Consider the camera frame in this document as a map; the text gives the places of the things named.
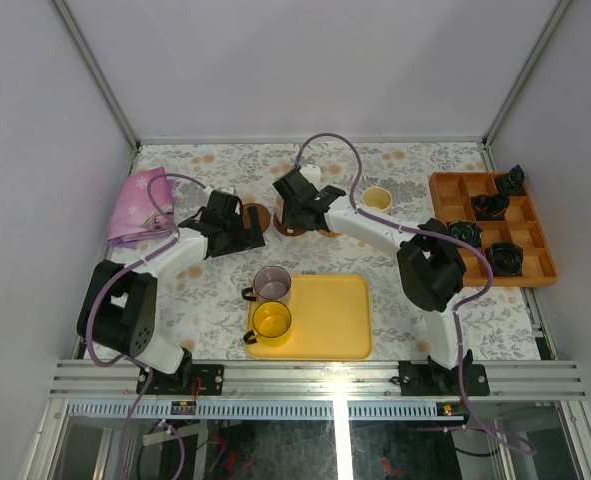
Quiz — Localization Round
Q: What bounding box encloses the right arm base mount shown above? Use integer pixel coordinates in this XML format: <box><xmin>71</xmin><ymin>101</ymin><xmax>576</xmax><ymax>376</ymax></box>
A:
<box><xmin>397</xmin><ymin>361</ymin><xmax>490</xmax><ymax>397</ymax></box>

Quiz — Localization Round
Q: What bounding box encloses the yellow mug black handle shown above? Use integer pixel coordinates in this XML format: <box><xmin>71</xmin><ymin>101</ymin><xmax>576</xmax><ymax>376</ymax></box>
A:
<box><xmin>243</xmin><ymin>302</ymin><xmax>292</xmax><ymax>347</ymax></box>

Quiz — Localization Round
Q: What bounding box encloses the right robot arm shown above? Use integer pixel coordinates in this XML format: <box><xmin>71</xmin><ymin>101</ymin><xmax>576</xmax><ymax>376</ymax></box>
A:
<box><xmin>273</xmin><ymin>166</ymin><xmax>467</xmax><ymax>395</ymax></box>

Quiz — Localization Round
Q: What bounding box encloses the pale green mug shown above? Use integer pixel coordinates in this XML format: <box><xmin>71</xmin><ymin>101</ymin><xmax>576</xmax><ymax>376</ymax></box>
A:
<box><xmin>362</xmin><ymin>187</ymin><xmax>393</xmax><ymax>214</ymax></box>

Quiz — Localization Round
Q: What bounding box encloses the yellow plastic tray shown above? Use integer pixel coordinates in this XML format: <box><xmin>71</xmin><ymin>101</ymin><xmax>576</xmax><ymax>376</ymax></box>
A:
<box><xmin>246</xmin><ymin>274</ymin><xmax>372</xmax><ymax>361</ymax></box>

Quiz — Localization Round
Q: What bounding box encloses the orange compartment organizer tray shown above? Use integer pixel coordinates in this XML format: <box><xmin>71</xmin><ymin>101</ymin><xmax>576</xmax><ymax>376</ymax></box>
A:
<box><xmin>429</xmin><ymin>172</ymin><xmax>558</xmax><ymax>288</ymax></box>

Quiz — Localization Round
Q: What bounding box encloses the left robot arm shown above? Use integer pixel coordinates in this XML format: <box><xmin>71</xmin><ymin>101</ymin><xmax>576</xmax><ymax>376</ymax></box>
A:
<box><xmin>77</xmin><ymin>190</ymin><xmax>265</xmax><ymax>395</ymax></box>

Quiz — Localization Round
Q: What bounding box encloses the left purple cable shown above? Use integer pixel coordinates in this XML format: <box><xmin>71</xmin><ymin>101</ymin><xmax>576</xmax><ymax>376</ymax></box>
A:
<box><xmin>87</xmin><ymin>172</ymin><xmax>211</xmax><ymax>396</ymax></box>

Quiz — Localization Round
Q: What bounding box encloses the purple mug black handle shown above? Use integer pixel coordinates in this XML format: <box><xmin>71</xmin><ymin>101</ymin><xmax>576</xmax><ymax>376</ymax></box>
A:
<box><xmin>241</xmin><ymin>266</ymin><xmax>292</xmax><ymax>305</ymax></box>

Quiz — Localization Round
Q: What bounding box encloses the black coiled item middle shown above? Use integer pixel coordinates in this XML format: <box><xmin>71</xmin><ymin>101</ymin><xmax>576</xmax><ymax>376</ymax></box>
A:
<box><xmin>470</xmin><ymin>193</ymin><xmax>510</xmax><ymax>221</ymax></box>

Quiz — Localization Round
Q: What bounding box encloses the purple folded cloth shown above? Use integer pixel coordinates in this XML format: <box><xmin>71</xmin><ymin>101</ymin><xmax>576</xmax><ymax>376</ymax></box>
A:
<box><xmin>107</xmin><ymin>167</ymin><xmax>172</xmax><ymax>247</ymax></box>

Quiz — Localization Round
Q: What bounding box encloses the woven rattan coaster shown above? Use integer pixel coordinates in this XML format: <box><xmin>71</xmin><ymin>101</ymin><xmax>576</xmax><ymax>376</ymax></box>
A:
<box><xmin>317</xmin><ymin>229</ymin><xmax>341</xmax><ymax>238</ymax></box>

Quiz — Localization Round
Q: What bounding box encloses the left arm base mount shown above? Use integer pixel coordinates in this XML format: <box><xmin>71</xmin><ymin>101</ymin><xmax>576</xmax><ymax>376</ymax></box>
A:
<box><xmin>145</xmin><ymin>363</ymin><xmax>225</xmax><ymax>397</ymax></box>

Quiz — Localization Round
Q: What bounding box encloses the black coiled item top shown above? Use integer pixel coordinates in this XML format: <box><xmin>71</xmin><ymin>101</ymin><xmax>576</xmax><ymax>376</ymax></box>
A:
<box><xmin>495</xmin><ymin>165</ymin><xmax>526</xmax><ymax>196</ymax></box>

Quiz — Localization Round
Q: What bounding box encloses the black coiled item bottom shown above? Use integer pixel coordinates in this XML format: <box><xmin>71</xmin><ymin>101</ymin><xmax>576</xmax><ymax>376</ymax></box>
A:
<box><xmin>485</xmin><ymin>242</ymin><xmax>524</xmax><ymax>277</ymax></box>

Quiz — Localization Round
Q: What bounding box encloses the pink cup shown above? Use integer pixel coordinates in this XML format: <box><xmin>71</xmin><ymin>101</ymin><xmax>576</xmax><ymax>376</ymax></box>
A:
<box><xmin>275</xmin><ymin>195</ymin><xmax>284</xmax><ymax>223</ymax></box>

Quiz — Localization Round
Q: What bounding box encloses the dark brown wooden coaster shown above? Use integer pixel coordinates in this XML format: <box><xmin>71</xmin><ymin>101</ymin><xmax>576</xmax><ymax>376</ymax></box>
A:
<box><xmin>243</xmin><ymin>202</ymin><xmax>271</xmax><ymax>222</ymax></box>

